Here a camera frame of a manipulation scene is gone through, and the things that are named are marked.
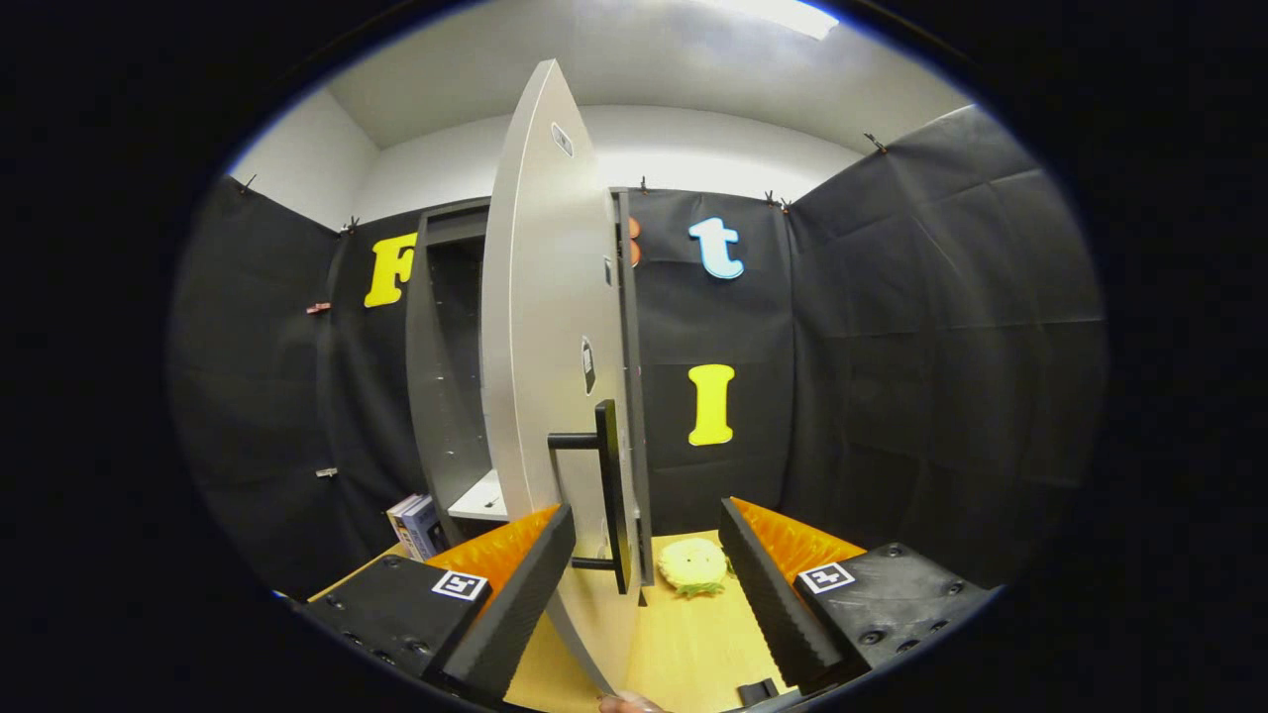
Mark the black backdrop cloth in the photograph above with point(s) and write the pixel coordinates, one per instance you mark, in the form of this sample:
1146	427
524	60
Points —
892	347

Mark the grey shoe cabinet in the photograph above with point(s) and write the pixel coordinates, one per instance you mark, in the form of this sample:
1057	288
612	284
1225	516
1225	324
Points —
446	376

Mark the yellow plush toy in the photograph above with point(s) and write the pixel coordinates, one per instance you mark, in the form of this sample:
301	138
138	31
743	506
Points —
693	566

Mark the long ceiling light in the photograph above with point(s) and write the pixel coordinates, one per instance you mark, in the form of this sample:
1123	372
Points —
783	14

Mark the stack of books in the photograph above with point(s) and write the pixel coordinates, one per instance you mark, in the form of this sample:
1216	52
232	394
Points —
416	525

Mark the beige shoe cabinet door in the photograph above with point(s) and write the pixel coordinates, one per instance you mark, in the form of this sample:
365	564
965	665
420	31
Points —
540	297

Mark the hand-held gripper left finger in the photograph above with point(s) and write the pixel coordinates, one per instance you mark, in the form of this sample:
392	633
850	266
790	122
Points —
515	604

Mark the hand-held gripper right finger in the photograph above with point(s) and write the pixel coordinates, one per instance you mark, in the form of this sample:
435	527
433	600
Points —
773	604

